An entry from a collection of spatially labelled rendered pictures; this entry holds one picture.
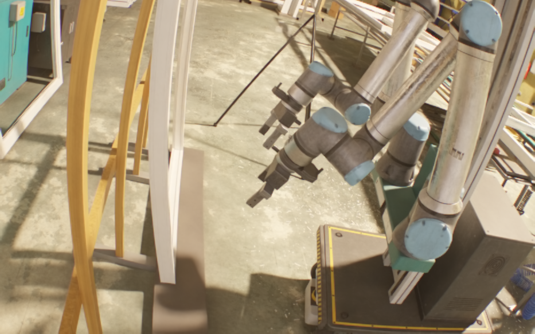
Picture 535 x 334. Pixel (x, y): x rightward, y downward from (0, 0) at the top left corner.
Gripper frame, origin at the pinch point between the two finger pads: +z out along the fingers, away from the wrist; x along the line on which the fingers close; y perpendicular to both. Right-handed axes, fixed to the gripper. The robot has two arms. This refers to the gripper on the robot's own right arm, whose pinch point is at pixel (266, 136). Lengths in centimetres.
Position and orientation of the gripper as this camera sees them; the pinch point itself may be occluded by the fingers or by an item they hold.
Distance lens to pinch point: 164.2
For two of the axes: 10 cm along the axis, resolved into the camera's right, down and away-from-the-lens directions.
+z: -6.2, 7.5, 2.3
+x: -1.5, -4.0, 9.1
